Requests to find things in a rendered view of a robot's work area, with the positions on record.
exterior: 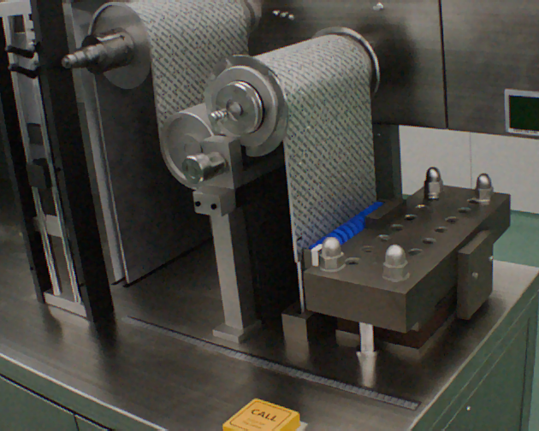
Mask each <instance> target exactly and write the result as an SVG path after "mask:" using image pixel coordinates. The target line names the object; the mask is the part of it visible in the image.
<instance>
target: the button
mask: <svg viewBox="0 0 539 431"><path fill-rule="evenodd" d="M299 427H300V421H299V413H298V412H297V411H294V410H289V409H286V408H283V407H280V406H278V405H275V404H271V403H268V402H265V401H263V400H260V399H254V400H253V401H252V402H251V403H249V404H248V405H247V406H245V407H244V408H243V409H242V410H240V411H239V412H238V413H237V414H235V415H234V416H233V417H231V418H230V419H229V420H228V421H226V422H225V423H224V424H223V425H222V428H223V431H295V430H297V429H298V428H299Z"/></svg>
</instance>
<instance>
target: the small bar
mask: <svg viewBox="0 0 539 431"><path fill-rule="evenodd" d="M404 210H406V199H404V198H391V199H390V200H388V201H387V202H386V203H385V204H383V205H382V206H380V207H379V208H377V209H376V210H374V211H372V212H371V213H370V214H368V215H367V216H366V217H365V227H367V228H373V229H380V228H381V227H383V226H384V225H386V224H387V223H388V222H390V221H391V220H393V219H394V218H395V217H396V216H398V215H399V214H400V213H402V212H403V211H404Z"/></svg>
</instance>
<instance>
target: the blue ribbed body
mask: <svg viewBox="0 0 539 431"><path fill-rule="evenodd" d="M382 205H383V203H382V202H380V201H376V202H374V203H373V204H372V205H370V206H369V207H368V208H366V209H364V210H363V211H361V212H359V213H358V214H357V215H355V216H354V217H353V218H351V219H349V220H348V221H346V222H344V223H343V224H342V225H340V226H338V227H337V228H336V229H335V230H333V231H332V233H328V234H327V235H326V236H324V237H322V238H321V239H320V240H318V241H317V242H316V243H315V244H312V245H310V246H309V248H308V249H309V250H312V249H313V248H315V247H316V246H318V245H322V244H323V241H324V240H325V239H326V238H327V237H335V238H337V239H338V240H339V242H340V244H341V245H342V244H344V243H345V242H347V241H348V240H349V239H350V238H352V237H353V236H354V235H356V234H357V233H359V232H360V231H362V230H363V229H365V217H366V216H367V215H368V214H370V213H371V212H372V211H374V210H376V209H377V208H379V207H380V206H382Z"/></svg>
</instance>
